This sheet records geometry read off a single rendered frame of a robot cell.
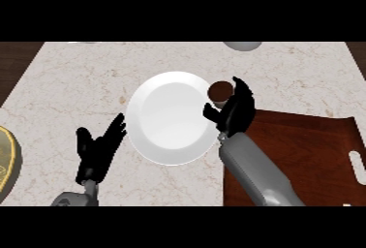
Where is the chocolate cupcake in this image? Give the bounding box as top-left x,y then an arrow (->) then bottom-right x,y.
205,80 -> 236,109

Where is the white round plate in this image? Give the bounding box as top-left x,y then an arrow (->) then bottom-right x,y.
124,71 -> 223,167

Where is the yellow-rimmed grey round object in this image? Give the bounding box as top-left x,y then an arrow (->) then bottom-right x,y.
0,125 -> 23,204

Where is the brown wooden tray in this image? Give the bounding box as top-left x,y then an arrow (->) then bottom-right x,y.
221,108 -> 366,207

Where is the pale grey rounded object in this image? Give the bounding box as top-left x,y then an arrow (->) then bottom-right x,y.
221,41 -> 264,52

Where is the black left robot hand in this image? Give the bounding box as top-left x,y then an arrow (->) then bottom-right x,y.
74,112 -> 128,185

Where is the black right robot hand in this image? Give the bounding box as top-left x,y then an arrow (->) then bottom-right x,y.
202,76 -> 257,139

